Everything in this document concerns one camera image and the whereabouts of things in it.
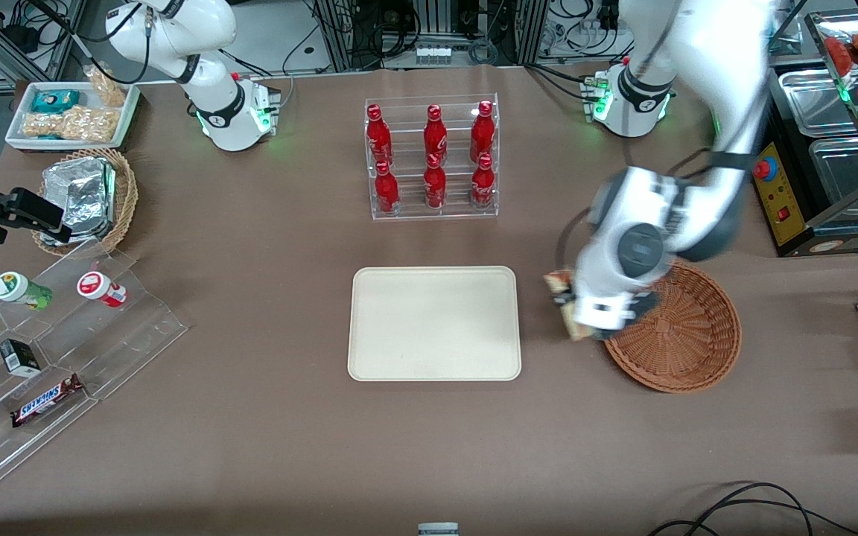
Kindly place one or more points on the grey device at table edge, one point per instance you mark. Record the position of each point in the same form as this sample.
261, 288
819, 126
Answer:
438, 529

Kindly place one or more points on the cream rectangular serving tray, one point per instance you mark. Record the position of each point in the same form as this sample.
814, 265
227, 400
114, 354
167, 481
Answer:
433, 324

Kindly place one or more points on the silver foil wrapped package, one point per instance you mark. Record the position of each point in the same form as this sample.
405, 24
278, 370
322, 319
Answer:
79, 197

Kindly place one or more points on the round brown wicker basket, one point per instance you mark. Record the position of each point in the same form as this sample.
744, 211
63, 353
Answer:
690, 335

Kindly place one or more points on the triangle sandwich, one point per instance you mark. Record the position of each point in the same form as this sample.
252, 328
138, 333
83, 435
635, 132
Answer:
567, 286

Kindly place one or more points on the teal snack packet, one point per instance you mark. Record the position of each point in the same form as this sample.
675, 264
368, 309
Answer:
53, 100

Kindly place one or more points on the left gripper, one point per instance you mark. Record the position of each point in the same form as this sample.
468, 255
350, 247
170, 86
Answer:
646, 303

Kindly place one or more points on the red lidded drink cup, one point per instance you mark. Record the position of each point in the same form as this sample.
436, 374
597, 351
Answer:
97, 286

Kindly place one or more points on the clear acrylic bottle rack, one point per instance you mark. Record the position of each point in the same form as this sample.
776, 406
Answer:
407, 212

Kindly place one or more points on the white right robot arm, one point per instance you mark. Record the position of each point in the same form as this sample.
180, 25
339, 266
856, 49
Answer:
213, 97

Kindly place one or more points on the small black carton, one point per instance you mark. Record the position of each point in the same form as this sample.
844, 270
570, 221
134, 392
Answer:
19, 357

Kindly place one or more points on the green lidded drink cup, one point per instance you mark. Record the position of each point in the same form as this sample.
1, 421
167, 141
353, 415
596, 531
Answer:
16, 289

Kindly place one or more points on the small tan wicker basket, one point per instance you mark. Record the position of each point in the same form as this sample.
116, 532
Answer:
127, 201

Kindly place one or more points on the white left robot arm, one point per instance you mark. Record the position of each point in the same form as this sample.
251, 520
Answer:
727, 74

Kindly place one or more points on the small clear bag of nuts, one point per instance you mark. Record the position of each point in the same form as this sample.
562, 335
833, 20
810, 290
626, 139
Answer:
107, 88

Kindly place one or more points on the red cola bottle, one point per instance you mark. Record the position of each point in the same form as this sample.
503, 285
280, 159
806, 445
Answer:
435, 134
482, 134
386, 190
379, 134
482, 186
434, 186

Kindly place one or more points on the white rectangular snack tray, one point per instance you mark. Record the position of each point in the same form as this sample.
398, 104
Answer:
19, 138

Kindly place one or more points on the black food warmer yellow panel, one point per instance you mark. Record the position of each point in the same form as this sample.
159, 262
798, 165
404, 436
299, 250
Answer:
786, 201

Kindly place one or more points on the steel pan in warmer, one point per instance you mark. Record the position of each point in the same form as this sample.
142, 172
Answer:
809, 100
846, 175

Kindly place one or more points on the large clear bag of nuts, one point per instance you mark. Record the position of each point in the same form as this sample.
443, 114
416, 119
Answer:
71, 123

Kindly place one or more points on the clear acrylic stepped stand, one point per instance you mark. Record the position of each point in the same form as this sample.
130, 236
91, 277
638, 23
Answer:
124, 327

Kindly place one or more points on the white power strip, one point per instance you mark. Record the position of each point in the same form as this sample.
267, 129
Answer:
433, 55

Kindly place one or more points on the Snickers chocolate bar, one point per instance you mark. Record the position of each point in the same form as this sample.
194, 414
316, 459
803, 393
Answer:
45, 400

